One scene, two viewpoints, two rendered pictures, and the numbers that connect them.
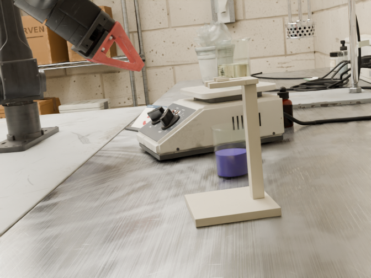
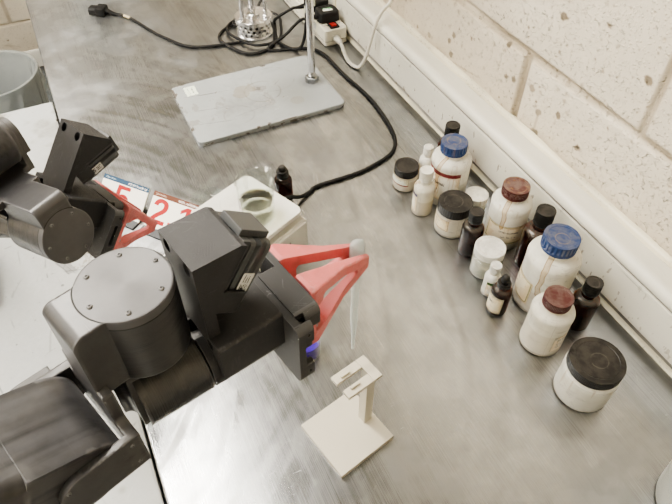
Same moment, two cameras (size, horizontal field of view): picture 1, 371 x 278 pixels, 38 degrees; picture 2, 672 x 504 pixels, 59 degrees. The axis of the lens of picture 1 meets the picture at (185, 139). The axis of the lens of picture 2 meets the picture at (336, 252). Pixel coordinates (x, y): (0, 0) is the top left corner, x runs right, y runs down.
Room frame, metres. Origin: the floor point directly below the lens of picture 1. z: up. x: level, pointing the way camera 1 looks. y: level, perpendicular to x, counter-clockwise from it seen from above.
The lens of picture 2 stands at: (0.24, 0.14, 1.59)
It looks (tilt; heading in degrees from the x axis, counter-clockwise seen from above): 48 degrees down; 328
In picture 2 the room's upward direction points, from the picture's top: straight up
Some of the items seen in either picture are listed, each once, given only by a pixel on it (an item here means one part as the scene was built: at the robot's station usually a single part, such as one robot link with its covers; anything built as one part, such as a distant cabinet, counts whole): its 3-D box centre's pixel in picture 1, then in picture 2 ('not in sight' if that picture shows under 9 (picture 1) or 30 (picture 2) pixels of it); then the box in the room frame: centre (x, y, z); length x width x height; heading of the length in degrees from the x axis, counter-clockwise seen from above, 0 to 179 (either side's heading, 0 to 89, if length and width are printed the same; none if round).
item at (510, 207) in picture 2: not in sight; (508, 212); (0.65, -0.42, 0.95); 0.06 x 0.06 x 0.11
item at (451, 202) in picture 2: not in sight; (453, 214); (0.71, -0.37, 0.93); 0.05 x 0.05 x 0.06
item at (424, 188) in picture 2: not in sight; (424, 190); (0.76, -0.35, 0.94); 0.03 x 0.03 x 0.09
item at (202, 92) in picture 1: (226, 88); (245, 214); (0.83, -0.07, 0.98); 0.12 x 0.12 x 0.01; 17
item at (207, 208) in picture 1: (224, 144); (347, 408); (0.50, -0.04, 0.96); 0.08 x 0.08 x 0.13; 6
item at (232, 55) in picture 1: (234, 62); (257, 197); (0.81, -0.09, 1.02); 0.06 x 0.05 x 0.08; 109
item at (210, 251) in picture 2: not in sight; (230, 278); (0.49, 0.07, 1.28); 0.07 x 0.06 x 0.11; 6
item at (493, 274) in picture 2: not in sight; (492, 278); (0.58, -0.33, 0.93); 0.02 x 0.02 x 0.06
